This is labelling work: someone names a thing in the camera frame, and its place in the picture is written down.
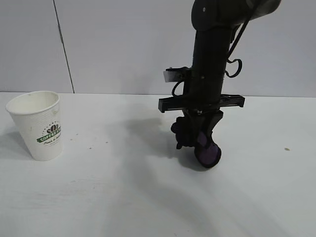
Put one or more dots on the white paper coffee cup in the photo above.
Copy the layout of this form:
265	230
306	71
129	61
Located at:
37	128

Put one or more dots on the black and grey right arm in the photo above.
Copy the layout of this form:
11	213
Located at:
209	14

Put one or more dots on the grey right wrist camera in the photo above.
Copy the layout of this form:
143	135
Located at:
170	75

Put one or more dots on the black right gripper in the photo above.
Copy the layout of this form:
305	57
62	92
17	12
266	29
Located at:
207	86

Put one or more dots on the black and purple cloth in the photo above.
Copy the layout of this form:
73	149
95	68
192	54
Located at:
208	154

